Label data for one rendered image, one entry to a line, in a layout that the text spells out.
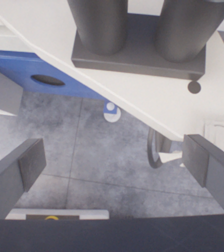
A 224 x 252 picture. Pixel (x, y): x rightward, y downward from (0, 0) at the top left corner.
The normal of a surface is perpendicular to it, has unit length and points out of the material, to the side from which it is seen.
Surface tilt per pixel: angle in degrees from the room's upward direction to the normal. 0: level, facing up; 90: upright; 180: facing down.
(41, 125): 0
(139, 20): 0
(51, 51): 0
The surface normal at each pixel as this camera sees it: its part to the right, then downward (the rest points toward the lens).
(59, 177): -0.05, -0.15
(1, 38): -0.14, 0.98
